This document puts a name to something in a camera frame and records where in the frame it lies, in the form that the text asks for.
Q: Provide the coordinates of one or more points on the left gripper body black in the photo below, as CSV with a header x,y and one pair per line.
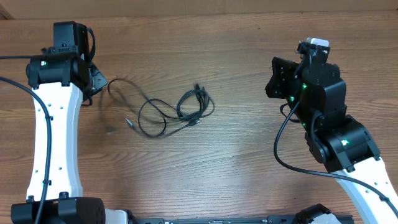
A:
x,y
100,80

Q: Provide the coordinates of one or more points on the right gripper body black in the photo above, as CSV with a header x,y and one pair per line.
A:
x,y
280,83

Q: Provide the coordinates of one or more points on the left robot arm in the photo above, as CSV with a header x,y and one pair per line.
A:
x,y
60,80

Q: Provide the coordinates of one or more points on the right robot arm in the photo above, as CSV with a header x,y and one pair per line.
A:
x,y
315,93

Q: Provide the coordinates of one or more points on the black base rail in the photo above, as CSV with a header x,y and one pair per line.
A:
x,y
314,214

